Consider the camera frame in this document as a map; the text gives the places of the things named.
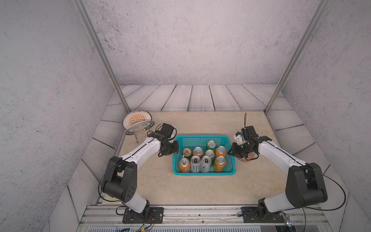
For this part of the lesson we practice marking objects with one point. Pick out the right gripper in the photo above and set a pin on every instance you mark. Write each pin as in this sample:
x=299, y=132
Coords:
x=233, y=151

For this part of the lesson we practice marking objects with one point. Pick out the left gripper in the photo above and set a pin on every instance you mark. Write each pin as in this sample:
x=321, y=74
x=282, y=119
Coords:
x=175, y=150

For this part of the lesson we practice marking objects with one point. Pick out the orange fanta can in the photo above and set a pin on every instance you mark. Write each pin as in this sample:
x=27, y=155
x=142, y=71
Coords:
x=184, y=165
x=220, y=151

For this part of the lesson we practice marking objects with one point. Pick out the teal plastic basket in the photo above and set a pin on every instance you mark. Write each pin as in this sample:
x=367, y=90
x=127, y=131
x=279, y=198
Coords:
x=203, y=155

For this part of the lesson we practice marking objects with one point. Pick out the white Monster can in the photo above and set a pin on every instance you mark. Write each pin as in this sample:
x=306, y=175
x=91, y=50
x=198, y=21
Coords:
x=195, y=164
x=205, y=164

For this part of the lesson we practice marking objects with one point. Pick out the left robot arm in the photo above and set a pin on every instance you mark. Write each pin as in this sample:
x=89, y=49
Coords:
x=121, y=176

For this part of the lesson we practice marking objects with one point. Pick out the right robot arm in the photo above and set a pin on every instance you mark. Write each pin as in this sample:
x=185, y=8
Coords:
x=305, y=185

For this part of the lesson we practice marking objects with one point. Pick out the gold green can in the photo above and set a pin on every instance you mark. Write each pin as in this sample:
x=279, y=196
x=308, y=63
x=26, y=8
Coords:
x=187, y=153

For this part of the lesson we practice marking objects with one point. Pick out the orange can middle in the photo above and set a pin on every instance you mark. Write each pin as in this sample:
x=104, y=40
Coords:
x=198, y=151

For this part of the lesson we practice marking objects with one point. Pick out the orange can front right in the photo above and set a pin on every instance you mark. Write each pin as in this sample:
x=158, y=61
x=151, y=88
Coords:
x=219, y=164

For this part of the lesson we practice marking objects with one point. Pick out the green can rear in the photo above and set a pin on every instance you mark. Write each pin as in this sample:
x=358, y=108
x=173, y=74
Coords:
x=211, y=145

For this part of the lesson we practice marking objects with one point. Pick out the green can middle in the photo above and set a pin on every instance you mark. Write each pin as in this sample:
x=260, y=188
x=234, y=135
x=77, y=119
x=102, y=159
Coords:
x=211, y=154

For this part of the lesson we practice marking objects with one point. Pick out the decorated plate on stand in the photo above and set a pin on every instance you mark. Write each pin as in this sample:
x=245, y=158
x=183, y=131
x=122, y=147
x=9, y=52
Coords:
x=135, y=117

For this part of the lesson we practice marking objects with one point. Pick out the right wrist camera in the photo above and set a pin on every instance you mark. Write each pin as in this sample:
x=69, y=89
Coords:
x=245, y=135

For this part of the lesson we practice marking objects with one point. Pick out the wire plate stand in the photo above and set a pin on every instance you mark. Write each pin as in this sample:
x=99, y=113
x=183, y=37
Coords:
x=138, y=129

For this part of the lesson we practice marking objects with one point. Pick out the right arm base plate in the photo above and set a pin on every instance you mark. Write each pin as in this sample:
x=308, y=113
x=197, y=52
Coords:
x=259, y=215

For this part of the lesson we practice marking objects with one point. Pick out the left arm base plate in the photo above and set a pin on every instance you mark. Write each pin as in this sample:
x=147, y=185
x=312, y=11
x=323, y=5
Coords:
x=142, y=215

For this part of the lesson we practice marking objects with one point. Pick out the aluminium mounting rail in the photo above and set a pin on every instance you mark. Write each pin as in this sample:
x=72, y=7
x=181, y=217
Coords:
x=207, y=218

